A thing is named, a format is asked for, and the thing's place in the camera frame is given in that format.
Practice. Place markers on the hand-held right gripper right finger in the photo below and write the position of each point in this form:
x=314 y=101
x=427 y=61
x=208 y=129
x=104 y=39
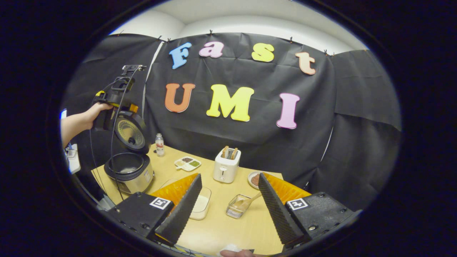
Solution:
x=278 y=210

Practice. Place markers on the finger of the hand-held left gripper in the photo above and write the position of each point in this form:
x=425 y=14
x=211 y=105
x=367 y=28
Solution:
x=132 y=107

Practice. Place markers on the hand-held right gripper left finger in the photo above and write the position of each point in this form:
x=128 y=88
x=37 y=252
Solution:
x=182 y=210

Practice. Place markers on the white rice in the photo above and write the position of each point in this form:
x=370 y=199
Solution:
x=200 y=204

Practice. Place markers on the clear plastic rice container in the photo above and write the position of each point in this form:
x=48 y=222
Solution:
x=205 y=214

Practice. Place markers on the wooden spoon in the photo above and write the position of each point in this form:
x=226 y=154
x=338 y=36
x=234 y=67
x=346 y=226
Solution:
x=248 y=201

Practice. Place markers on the silver rice cooker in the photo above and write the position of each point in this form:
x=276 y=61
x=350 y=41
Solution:
x=134 y=178

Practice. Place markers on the brown meat piece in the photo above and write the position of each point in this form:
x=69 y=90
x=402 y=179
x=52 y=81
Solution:
x=255 y=180

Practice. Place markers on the white round plate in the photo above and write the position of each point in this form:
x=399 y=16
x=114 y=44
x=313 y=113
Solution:
x=250 y=181

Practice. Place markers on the small clear bottle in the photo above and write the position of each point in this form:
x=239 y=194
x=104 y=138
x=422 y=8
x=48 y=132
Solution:
x=159 y=146

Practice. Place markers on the white divided grain dish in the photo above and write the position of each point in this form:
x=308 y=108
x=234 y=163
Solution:
x=187 y=164

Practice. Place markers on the white toaster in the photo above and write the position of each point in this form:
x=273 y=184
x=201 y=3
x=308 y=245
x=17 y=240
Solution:
x=225 y=171

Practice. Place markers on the white tissue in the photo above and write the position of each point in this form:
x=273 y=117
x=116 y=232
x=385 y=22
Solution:
x=230 y=248

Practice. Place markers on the lit monitor screen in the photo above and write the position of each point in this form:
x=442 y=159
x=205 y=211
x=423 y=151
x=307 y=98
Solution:
x=63 y=114

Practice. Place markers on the toasted bread slice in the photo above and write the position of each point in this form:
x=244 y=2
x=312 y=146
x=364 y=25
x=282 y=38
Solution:
x=225 y=152
x=234 y=154

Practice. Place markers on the white object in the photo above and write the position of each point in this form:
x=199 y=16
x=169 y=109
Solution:
x=73 y=160

